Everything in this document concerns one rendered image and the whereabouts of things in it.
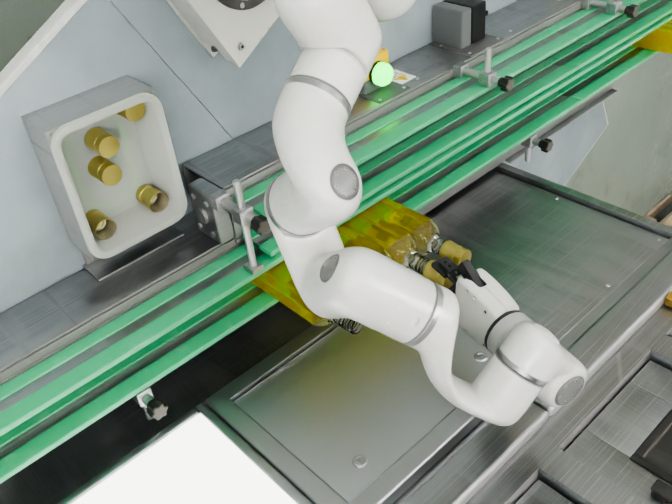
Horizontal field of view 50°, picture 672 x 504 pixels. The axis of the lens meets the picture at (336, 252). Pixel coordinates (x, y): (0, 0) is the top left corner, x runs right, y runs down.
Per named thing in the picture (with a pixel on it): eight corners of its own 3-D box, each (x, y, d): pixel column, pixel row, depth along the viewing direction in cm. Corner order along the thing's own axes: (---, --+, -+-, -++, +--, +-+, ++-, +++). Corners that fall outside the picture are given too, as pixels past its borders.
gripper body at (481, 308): (528, 351, 110) (483, 309, 118) (533, 300, 104) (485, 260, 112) (488, 371, 107) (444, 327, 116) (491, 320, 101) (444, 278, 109)
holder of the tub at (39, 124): (80, 268, 118) (103, 288, 114) (20, 116, 102) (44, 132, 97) (168, 221, 127) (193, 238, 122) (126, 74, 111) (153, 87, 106)
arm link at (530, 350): (508, 402, 90) (553, 341, 88) (457, 351, 98) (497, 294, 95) (569, 416, 100) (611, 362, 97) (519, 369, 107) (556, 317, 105)
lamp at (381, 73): (369, 87, 138) (380, 91, 136) (368, 65, 135) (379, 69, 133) (386, 79, 140) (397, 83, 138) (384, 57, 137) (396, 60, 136)
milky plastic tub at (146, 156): (70, 244, 115) (96, 266, 110) (20, 116, 101) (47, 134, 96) (163, 196, 124) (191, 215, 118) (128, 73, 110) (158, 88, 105)
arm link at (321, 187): (269, 95, 91) (219, 193, 87) (310, 57, 79) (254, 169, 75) (358, 151, 95) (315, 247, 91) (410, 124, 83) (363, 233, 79)
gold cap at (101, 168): (84, 160, 109) (98, 170, 106) (105, 151, 111) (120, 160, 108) (91, 181, 111) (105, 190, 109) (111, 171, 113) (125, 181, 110)
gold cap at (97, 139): (81, 132, 107) (95, 140, 104) (103, 123, 109) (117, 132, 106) (88, 153, 109) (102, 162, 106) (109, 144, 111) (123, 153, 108)
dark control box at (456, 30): (431, 41, 156) (461, 49, 151) (430, 4, 152) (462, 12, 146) (455, 29, 161) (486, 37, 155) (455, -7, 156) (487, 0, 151)
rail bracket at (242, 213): (221, 256, 121) (268, 288, 113) (201, 169, 110) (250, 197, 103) (236, 248, 122) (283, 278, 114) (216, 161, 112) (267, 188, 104)
